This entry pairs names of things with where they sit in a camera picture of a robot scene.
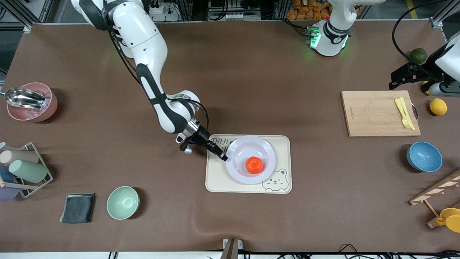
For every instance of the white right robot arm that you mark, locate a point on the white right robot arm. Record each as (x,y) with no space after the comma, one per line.
(143,39)

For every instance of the purple cup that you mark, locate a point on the purple cup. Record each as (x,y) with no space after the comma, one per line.
(8,194)

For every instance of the white power strip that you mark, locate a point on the white power strip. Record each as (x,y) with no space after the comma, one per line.
(160,12)

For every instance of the cream bear print tray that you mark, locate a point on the cream bear print tray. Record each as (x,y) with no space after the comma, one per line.
(215,180)

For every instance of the white round plate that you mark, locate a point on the white round plate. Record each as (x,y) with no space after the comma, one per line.
(240,169)

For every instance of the light green bowl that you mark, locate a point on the light green bowl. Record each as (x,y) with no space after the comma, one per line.
(123,203)

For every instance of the yellow cup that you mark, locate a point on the yellow cup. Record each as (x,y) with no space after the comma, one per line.
(451,219)

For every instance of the aluminium frame post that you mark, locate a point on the aluminium frame post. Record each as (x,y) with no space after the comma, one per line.
(440,19)

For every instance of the blue bowl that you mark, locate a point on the blue bowl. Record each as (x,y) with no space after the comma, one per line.
(424,157)

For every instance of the yellow plastic knife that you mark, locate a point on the yellow plastic knife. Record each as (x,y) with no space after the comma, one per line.
(412,125)

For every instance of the mint green cup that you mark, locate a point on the mint green cup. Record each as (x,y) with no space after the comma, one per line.
(28,171)

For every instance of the yellow plastic fork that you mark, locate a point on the yellow plastic fork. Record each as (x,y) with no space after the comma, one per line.
(406,124)

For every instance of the dark grey folded cloth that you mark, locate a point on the dark grey folded cloth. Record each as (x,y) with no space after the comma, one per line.
(78,208)

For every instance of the blue cup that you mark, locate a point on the blue cup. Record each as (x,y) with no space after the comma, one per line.
(6,175)

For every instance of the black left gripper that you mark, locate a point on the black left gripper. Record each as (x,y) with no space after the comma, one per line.
(426,72)

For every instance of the wooden cutting board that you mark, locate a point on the wooden cutting board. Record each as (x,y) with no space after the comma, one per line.
(381,113)

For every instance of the metal scoop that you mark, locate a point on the metal scoop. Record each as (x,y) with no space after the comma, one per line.
(23,97)

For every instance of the orange fruit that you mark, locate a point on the orange fruit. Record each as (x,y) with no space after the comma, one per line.
(254,165)

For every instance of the wooden drying rack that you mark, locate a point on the wooden drying rack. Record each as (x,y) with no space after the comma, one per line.
(436,187)

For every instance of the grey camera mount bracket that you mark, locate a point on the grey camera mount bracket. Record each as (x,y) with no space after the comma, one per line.
(231,248)

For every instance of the pink bowl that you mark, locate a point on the pink bowl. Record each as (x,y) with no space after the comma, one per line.
(50,108)

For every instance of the yellow lemon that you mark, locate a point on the yellow lemon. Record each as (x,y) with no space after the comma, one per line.
(438,107)
(426,89)

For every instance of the bag of orange buns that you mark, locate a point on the bag of orange buns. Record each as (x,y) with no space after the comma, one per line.
(309,9)

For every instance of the beige cup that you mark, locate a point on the beige cup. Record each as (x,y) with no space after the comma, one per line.
(21,156)

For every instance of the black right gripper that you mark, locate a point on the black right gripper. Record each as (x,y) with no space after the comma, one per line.
(202,137)

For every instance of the dark green avocado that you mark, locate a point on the dark green avocado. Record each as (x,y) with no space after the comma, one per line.
(418,55)

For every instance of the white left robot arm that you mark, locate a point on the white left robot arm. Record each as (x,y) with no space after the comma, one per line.
(332,39)

